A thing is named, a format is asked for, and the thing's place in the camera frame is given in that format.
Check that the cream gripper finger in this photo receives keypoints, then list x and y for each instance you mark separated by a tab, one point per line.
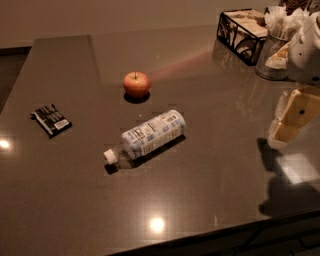
295	109

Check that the black rxbar chocolate wrapper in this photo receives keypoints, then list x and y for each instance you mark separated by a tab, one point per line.
51	120

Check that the metal cup with utensil packets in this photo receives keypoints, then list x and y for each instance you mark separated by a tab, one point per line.
281	27

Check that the red apple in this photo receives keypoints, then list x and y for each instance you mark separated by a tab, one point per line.
136	84

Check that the clear plastic water bottle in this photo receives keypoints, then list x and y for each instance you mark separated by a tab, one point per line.
148	136

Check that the black wire napkin holder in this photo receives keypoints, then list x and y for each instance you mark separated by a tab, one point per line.
243	32

